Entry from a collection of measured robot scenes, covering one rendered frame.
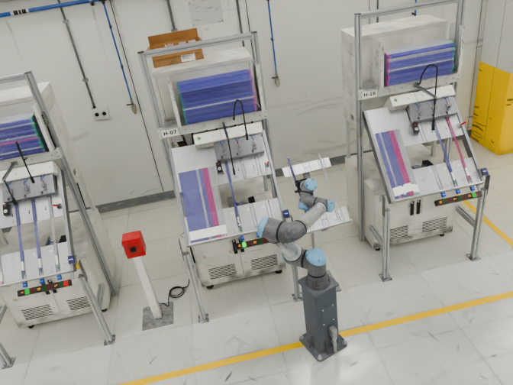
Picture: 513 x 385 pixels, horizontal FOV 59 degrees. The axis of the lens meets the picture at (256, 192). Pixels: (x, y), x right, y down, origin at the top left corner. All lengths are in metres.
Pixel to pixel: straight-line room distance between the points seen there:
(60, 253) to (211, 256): 1.08
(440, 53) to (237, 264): 2.16
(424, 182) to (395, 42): 1.03
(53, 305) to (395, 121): 2.94
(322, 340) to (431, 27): 2.33
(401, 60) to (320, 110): 1.75
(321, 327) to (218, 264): 1.02
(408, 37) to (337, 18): 1.32
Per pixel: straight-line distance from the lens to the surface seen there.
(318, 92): 4.91
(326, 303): 2.92
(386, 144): 3.41
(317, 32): 4.75
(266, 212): 3.12
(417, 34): 3.64
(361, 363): 3.18
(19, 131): 3.32
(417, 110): 3.54
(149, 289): 3.50
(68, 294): 3.81
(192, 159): 3.24
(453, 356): 3.29
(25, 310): 3.98
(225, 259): 3.59
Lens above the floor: 2.51
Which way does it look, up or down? 31 degrees down
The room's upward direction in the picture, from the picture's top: 9 degrees counter-clockwise
